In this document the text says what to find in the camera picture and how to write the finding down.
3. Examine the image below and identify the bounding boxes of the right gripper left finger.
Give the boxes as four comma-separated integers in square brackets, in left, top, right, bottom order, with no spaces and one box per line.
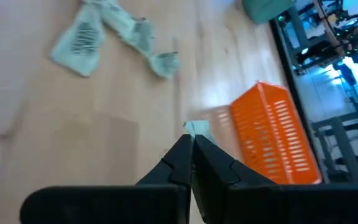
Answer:
[19,134,194,224]

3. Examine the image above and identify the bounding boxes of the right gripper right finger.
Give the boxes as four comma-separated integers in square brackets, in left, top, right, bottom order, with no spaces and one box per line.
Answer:
[193,135,358,224]

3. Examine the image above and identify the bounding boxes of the orange plastic slotted basket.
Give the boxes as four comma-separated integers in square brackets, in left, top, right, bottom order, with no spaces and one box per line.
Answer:
[230,80,323,185]

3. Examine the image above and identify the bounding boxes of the grey metal workbench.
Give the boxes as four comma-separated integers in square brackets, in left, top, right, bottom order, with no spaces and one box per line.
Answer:
[311,99,358,184]

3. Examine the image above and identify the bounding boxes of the green plastic cup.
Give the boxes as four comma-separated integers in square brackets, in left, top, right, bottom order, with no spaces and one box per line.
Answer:
[242,0,296,25]

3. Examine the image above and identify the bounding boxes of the black metal table frame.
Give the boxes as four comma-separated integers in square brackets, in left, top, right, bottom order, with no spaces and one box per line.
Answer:
[268,17,331,185]

